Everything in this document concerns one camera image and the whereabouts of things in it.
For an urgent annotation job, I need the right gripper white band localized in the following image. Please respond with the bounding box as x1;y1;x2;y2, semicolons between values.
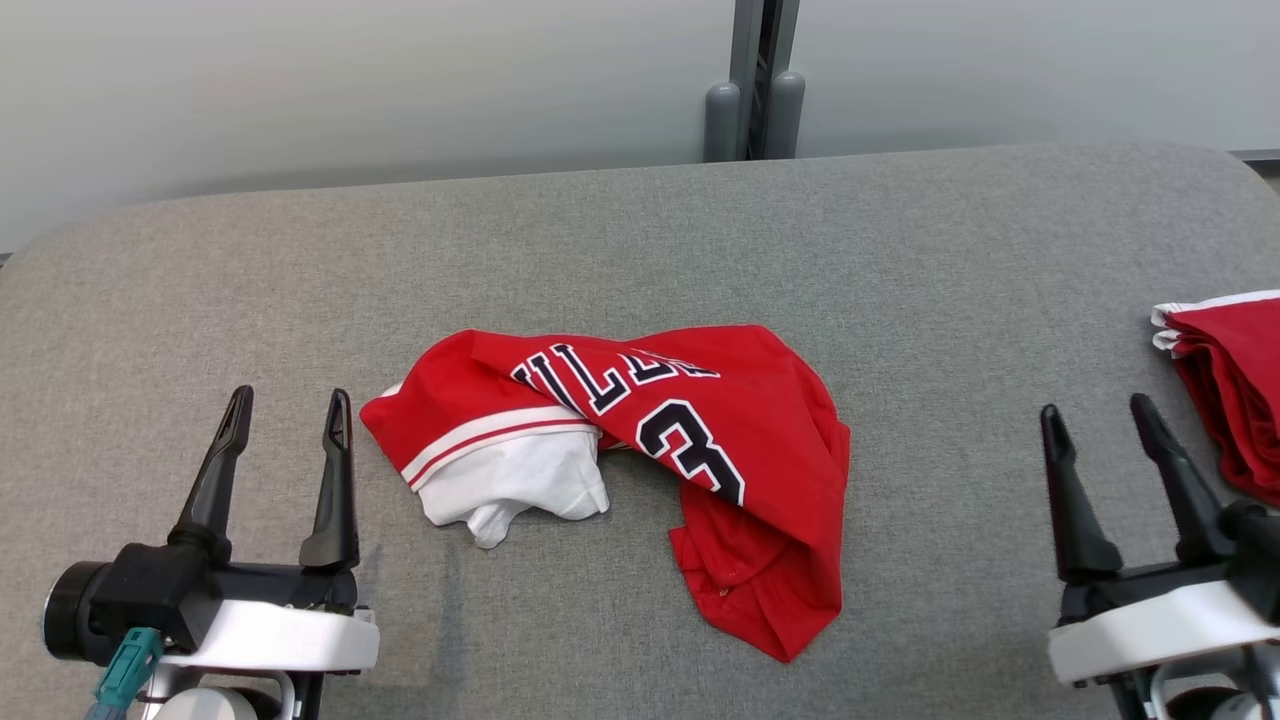
1039;392;1280;686

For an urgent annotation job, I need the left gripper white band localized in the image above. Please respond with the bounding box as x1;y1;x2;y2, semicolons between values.
150;384;382;674

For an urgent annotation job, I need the red and white jersey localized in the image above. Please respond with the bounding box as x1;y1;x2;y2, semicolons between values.
359;323;852;664
1150;289;1280;509

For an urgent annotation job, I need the teal left camera cable plug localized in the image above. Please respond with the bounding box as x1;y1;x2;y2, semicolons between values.
85;627;165;720

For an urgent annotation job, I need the grey partition frame post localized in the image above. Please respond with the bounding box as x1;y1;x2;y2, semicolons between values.
703;0;807;164

